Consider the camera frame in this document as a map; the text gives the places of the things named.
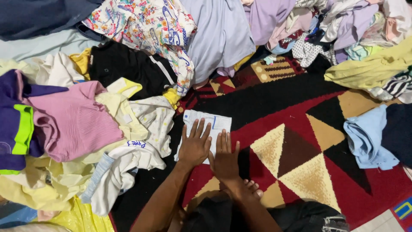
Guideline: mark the white blue-striped cloth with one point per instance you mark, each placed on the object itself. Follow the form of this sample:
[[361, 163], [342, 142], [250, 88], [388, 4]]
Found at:
[[222, 124]]

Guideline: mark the mustard yellow garment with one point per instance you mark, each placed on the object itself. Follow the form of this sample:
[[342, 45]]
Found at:
[[82, 61]]

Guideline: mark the person's right hand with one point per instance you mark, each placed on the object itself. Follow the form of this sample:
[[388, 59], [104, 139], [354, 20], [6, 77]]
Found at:
[[225, 164]]

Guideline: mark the periwinkle blue garment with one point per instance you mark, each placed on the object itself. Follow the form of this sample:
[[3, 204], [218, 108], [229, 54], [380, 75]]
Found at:
[[219, 32]]

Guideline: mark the plain white garment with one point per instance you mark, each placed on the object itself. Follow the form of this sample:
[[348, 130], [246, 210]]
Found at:
[[54, 71]]

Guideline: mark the red black patterned carpet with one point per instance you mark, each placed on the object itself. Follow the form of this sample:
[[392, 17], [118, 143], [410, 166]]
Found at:
[[289, 106]]

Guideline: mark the blue plastic bag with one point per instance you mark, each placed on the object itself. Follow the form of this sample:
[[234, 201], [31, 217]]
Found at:
[[16, 214]]

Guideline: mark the black white striped garment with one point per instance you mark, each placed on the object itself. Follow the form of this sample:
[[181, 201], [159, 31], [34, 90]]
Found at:
[[396, 85]]

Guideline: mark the person's left hand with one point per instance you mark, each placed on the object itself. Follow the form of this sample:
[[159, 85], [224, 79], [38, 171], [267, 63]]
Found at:
[[193, 150]]

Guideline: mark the person's black shorts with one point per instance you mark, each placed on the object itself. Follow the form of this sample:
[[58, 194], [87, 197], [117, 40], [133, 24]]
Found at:
[[299, 217]]

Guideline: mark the black shirt with white stripe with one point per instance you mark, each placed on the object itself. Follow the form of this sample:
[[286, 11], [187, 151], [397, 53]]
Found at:
[[122, 64]]

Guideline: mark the bright yellow garment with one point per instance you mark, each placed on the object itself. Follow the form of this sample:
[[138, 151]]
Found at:
[[171, 96]]

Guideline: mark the person's bare foot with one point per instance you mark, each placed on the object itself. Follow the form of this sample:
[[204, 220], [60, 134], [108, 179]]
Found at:
[[252, 190]]

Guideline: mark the white polka dot garment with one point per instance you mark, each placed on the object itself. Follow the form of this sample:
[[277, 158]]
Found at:
[[305, 51]]

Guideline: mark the yellow-green garment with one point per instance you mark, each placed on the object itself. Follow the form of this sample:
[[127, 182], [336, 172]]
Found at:
[[370, 71]]

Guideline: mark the heap of mixed clothes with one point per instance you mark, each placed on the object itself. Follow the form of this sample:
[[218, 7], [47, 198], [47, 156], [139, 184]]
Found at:
[[347, 22]]

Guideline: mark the white star print garment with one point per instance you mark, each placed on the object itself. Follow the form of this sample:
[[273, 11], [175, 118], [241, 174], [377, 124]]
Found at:
[[154, 119]]

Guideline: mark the white garment with blue print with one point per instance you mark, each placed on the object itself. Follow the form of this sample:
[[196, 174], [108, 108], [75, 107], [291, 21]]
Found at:
[[128, 161]]

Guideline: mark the lilac garment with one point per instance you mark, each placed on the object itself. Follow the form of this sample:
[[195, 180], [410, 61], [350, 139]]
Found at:
[[267, 16]]

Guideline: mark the colourful play mat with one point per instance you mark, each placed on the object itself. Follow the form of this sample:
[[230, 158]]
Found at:
[[402, 209]]

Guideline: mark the pink ribbed garment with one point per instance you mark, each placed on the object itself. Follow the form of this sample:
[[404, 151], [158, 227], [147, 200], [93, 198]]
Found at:
[[74, 122]]

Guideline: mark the shiny yellow plastic bag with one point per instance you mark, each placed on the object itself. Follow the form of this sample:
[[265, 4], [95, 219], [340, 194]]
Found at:
[[80, 219]]

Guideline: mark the pale blue sheet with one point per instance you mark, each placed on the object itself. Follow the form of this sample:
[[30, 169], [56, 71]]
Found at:
[[38, 45]]

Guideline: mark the white floral print shirt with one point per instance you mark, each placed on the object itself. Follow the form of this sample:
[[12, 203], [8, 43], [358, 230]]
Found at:
[[138, 22]]

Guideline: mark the light blue crumpled garment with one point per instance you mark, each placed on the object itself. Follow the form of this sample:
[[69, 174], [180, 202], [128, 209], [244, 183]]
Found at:
[[363, 138]]

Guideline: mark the dark navy folded garment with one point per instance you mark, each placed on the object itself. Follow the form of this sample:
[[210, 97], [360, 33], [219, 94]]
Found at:
[[399, 132]]

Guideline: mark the purple garment with neon stripe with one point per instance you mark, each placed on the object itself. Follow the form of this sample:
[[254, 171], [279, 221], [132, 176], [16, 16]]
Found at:
[[6, 129]]

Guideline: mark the pale yellow shirt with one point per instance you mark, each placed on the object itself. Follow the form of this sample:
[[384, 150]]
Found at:
[[122, 112]]

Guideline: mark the large navy blue garment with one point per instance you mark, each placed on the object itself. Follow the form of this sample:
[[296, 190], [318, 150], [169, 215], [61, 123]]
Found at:
[[38, 16]]

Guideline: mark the pale yellow crumpled cloth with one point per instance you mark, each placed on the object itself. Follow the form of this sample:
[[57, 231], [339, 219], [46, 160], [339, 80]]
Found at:
[[58, 180]]

